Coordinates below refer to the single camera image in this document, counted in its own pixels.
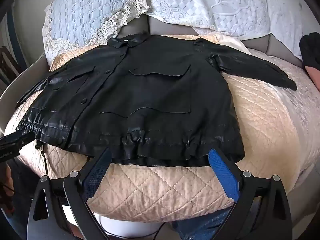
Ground white round object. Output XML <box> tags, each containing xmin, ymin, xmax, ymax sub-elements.
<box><xmin>97</xmin><ymin>214</ymin><xmax>173</xmax><ymax>240</ymax></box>

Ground white bed frame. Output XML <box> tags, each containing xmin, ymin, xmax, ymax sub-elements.
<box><xmin>0</xmin><ymin>54</ymin><xmax>52</xmax><ymax>133</ymax></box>

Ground black bag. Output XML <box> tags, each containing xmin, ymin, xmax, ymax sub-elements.
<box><xmin>299</xmin><ymin>32</ymin><xmax>320</xmax><ymax>70</ymax></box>

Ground pink cushion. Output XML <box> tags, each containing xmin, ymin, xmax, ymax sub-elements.
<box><xmin>306</xmin><ymin>66</ymin><xmax>320</xmax><ymax>92</ymax></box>

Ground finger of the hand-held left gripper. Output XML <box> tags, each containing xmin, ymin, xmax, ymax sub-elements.
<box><xmin>0</xmin><ymin>131</ymin><xmax>35</xmax><ymax>151</ymax></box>

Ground person's left hand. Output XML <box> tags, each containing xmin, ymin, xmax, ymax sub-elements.
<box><xmin>4</xmin><ymin>164</ymin><xmax>14</xmax><ymax>195</ymax></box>

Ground beige quilted bedspread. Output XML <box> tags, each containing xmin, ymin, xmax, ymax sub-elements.
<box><xmin>4</xmin><ymin>34</ymin><xmax>320</xmax><ymax>217</ymax></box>

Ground person's blue jeans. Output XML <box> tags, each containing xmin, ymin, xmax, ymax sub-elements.
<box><xmin>171</xmin><ymin>204</ymin><xmax>239</xmax><ymax>240</ymax></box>

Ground black jacket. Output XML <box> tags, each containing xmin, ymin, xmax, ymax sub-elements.
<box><xmin>16</xmin><ymin>33</ymin><xmax>298</xmax><ymax>167</ymax></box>

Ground white embossed pillow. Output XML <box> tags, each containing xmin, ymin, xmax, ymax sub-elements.
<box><xmin>146</xmin><ymin>0</ymin><xmax>272</xmax><ymax>41</ymax></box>

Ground light blue lace-trimmed pillow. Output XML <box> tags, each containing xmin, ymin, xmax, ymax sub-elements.
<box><xmin>43</xmin><ymin>0</ymin><xmax>153</xmax><ymax>64</ymax></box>

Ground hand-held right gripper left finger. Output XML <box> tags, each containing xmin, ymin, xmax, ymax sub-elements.
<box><xmin>26</xmin><ymin>147</ymin><xmax>113</xmax><ymax>240</ymax></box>

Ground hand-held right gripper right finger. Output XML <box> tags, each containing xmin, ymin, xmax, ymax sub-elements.
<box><xmin>207</xmin><ymin>147</ymin><xmax>293</xmax><ymax>240</ymax></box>

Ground cream satin cloth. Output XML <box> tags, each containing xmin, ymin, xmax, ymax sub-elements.
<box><xmin>206</xmin><ymin>31</ymin><xmax>252</xmax><ymax>55</ymax></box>

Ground black cable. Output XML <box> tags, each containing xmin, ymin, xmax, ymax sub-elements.
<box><xmin>153</xmin><ymin>220</ymin><xmax>165</xmax><ymax>240</ymax></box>

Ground dark wooden furniture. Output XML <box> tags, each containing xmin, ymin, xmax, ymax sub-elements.
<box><xmin>0</xmin><ymin>44</ymin><xmax>21</xmax><ymax>88</ymax></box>

